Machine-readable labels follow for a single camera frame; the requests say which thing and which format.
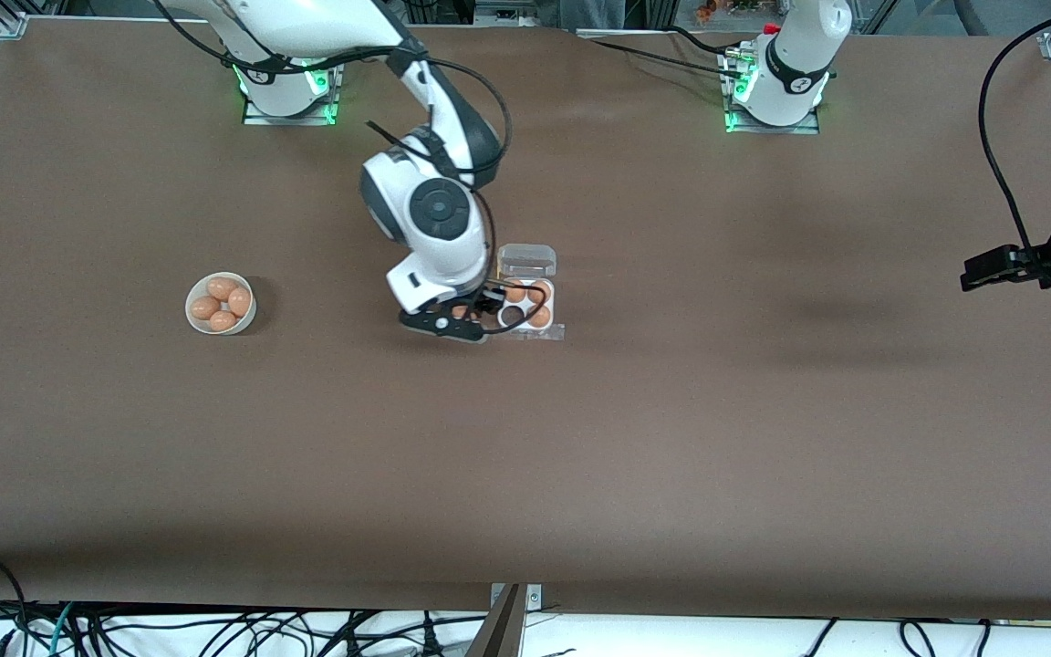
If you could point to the brown table cover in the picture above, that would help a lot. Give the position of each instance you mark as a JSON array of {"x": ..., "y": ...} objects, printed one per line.
[{"x": 525, "y": 456}]

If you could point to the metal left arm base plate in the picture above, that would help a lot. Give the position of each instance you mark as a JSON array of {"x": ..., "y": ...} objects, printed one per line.
[{"x": 740, "y": 128}]

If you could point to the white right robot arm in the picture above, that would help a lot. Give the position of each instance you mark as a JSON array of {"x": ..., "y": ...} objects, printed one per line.
[{"x": 434, "y": 210}]

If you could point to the clear tape strip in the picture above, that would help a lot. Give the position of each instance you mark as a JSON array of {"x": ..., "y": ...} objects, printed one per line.
[{"x": 546, "y": 335}]

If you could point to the white round bowl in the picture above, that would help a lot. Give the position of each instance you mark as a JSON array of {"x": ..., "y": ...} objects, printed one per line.
[{"x": 194, "y": 325}]

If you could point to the dark mount strut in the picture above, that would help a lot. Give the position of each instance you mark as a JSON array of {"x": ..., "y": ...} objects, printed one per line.
[{"x": 498, "y": 634}]

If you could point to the person in grey clothes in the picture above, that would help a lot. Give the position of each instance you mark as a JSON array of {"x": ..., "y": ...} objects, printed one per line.
[{"x": 594, "y": 11}]

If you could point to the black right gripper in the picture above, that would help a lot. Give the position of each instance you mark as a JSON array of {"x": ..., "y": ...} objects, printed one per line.
[{"x": 486, "y": 298}]

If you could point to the small metal bracket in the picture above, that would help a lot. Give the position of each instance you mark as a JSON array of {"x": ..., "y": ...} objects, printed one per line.
[{"x": 533, "y": 598}]

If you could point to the clear plastic egg box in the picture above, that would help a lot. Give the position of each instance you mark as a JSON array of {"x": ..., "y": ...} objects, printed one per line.
[{"x": 526, "y": 260}]

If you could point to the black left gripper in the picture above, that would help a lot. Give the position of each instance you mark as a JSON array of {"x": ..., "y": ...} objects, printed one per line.
[{"x": 1040, "y": 260}]

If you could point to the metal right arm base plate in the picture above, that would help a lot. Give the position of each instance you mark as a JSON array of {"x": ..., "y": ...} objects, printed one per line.
[{"x": 256, "y": 117}]

